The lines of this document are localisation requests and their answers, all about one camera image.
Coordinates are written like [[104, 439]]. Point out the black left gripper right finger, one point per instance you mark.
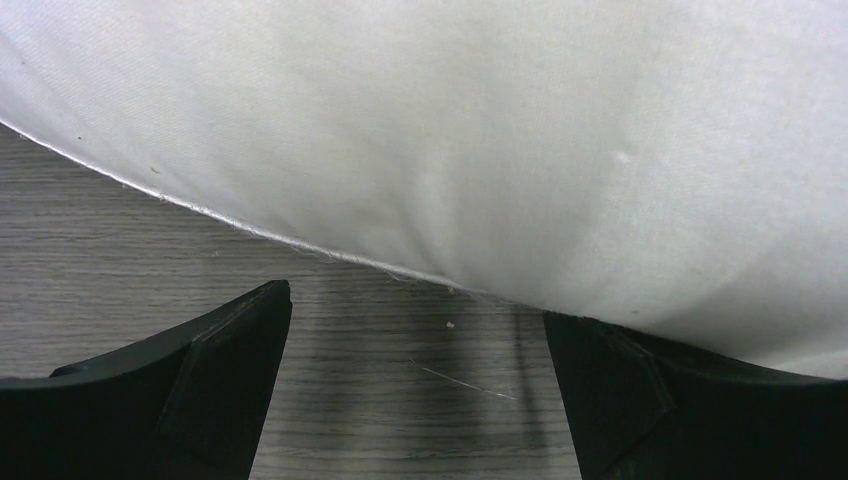
[[643, 407]]

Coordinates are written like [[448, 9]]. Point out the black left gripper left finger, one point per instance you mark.
[[187, 403]]

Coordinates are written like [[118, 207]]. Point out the white pillow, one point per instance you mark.
[[676, 167]]

